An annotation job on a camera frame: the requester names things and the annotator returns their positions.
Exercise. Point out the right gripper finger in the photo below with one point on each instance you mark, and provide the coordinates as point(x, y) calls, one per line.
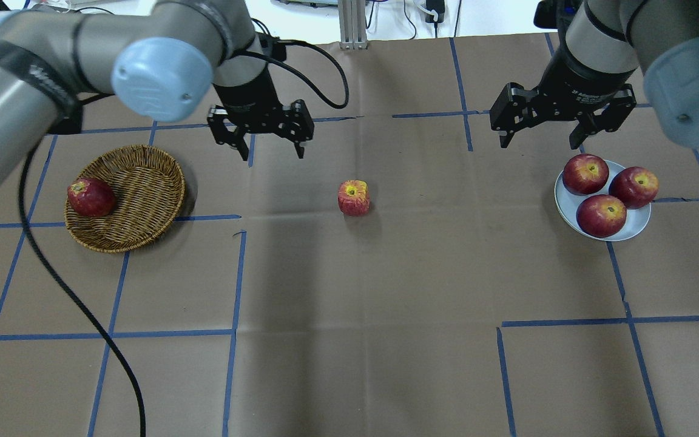
point(510, 113)
point(607, 117)

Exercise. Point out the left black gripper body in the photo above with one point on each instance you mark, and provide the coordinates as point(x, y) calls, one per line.
point(247, 92)

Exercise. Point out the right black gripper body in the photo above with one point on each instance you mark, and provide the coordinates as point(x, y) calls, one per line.
point(575, 79)

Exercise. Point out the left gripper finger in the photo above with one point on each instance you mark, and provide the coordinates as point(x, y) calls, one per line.
point(225, 131)
point(298, 126)

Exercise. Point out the red yellow apple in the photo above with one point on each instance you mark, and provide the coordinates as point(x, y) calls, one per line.
point(354, 198)

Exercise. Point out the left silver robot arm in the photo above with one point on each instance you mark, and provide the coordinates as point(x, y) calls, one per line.
point(160, 66)

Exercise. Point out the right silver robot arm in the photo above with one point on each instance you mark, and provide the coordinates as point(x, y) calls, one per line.
point(601, 45)

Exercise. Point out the red apple plate back left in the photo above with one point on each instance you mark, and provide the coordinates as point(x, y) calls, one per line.
point(585, 174)

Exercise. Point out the red apple plate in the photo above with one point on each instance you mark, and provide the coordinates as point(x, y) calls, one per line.
point(601, 215)
point(635, 187)
point(585, 174)

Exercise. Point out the red apple plate back right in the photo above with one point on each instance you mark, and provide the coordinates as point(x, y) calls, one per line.
point(635, 187)

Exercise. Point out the woven wicker basket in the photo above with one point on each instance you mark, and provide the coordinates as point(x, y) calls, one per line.
point(150, 188)

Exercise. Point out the light blue plate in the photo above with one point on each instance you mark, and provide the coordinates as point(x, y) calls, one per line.
point(567, 204)

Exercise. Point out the red apple plate front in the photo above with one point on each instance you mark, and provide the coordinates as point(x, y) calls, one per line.
point(601, 215)

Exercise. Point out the dark red apple in basket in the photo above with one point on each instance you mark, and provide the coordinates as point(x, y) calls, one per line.
point(91, 197)

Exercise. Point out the black power adapter box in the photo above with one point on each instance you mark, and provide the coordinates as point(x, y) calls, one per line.
point(434, 10)

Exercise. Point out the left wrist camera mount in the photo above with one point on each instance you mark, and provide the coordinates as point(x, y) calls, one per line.
point(272, 46)

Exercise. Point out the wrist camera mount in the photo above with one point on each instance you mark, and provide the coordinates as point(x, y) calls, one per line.
point(552, 15)
point(272, 46)

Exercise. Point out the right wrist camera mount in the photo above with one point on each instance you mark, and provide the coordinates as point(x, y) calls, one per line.
point(552, 15)

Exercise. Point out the aluminium frame post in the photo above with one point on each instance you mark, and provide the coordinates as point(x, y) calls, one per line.
point(352, 25)

